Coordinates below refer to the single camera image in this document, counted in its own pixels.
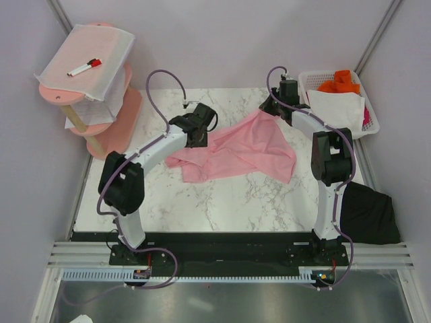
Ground black cloth at table edge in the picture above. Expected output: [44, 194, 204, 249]
[341, 182, 401, 245]

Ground black capped white marker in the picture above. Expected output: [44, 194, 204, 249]
[67, 59, 96, 77]

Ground white slotted cable duct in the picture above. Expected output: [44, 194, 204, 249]
[62, 265, 337, 282]

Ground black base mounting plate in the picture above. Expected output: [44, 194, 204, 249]
[110, 232, 348, 267]

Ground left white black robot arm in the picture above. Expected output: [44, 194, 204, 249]
[96, 103, 218, 264]

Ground white paper sheets on stand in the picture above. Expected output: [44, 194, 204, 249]
[64, 67, 125, 129]

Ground pink tiered wooden stand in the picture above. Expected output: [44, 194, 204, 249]
[41, 23, 143, 159]

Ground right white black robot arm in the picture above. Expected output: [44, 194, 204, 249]
[259, 75, 356, 241]

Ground white folded cloth in basket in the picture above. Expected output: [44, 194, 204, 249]
[307, 90, 365, 133]

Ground pink t shirt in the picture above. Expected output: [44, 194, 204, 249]
[165, 110, 296, 184]

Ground white mesh cloth on stand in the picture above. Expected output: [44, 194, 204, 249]
[36, 24, 135, 105]

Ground orange cloth in basket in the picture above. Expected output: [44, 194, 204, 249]
[317, 70, 360, 95]

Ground magenta cloth in basket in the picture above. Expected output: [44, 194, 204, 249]
[362, 106, 370, 127]

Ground red capped white marker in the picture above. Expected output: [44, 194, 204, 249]
[67, 59, 102, 77]

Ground white plastic laundry basket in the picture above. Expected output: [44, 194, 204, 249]
[298, 70, 380, 139]

